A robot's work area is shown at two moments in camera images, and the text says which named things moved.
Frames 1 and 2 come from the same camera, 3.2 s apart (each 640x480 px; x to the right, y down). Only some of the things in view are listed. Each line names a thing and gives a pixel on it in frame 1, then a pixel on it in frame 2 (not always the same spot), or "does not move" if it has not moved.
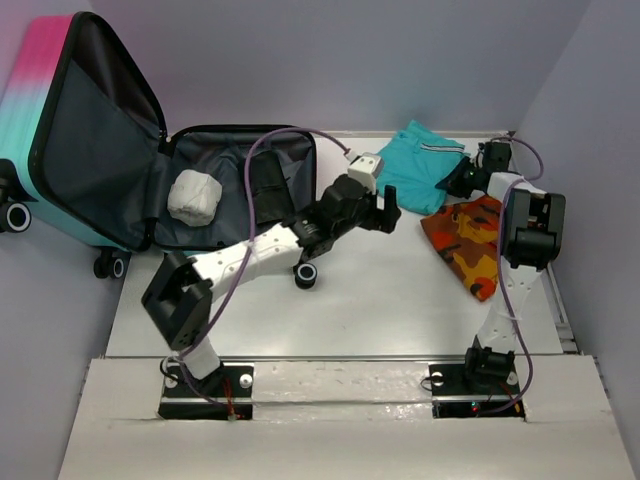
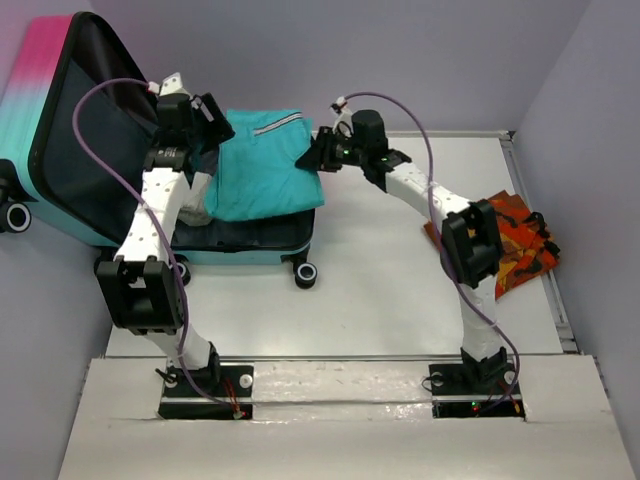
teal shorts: [414, 161] → [256, 171]
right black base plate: [454, 397] does not move
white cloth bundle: [193, 197] does not move
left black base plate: [231, 385] does not move
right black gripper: [452, 183] → [321, 153]
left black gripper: [391, 211] → [220, 129]
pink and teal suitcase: [84, 148] does not move
